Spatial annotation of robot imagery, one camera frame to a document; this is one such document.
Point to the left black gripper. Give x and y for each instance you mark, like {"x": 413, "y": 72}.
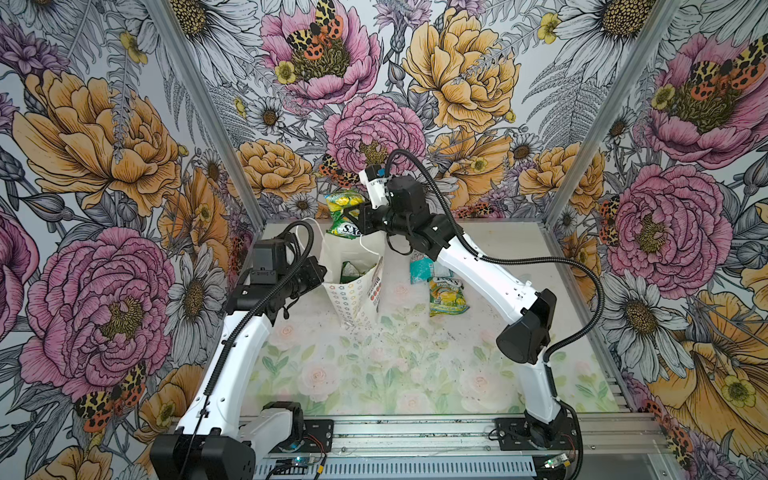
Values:
{"x": 316, "y": 273}

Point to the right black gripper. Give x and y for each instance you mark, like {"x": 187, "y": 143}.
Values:
{"x": 365, "y": 221}

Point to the teal snack packet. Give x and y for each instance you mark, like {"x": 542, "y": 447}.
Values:
{"x": 421, "y": 268}

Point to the yellow green Fox's packet back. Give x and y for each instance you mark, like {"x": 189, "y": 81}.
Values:
{"x": 447, "y": 297}

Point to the yellow green fox's packet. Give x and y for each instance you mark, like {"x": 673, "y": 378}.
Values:
{"x": 447, "y": 297}
{"x": 342, "y": 206}

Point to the white patterned paper bag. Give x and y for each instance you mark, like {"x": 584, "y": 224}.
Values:
{"x": 352, "y": 305}

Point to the green snack packet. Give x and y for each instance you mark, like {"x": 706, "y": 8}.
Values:
{"x": 350, "y": 272}

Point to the yellow green Fox's packet front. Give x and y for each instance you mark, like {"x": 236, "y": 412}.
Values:
{"x": 342, "y": 206}

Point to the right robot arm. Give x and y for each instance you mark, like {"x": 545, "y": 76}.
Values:
{"x": 528, "y": 313}

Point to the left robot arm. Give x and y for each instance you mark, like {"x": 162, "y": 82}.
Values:
{"x": 209, "y": 441}

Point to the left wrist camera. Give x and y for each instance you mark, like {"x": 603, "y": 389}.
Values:
{"x": 270, "y": 260}

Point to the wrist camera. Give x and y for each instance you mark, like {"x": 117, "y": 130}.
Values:
{"x": 270, "y": 260}
{"x": 401, "y": 194}

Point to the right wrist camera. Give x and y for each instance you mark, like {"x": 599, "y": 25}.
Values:
{"x": 401, "y": 194}

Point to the left aluminium corner post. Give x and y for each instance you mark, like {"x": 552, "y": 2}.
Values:
{"x": 184, "y": 61}

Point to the aluminium corner post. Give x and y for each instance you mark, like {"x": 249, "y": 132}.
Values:
{"x": 660, "y": 18}
{"x": 184, "y": 61}

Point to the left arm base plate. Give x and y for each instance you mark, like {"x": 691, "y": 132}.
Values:
{"x": 317, "y": 438}

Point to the right aluminium corner post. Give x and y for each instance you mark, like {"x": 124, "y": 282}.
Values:
{"x": 660, "y": 18}

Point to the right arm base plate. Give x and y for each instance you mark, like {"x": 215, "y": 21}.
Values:
{"x": 523, "y": 434}

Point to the white vented cable duct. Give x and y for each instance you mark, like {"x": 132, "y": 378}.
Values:
{"x": 482, "y": 467}

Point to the aluminium front rail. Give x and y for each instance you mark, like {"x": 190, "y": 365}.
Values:
{"x": 469, "y": 435}

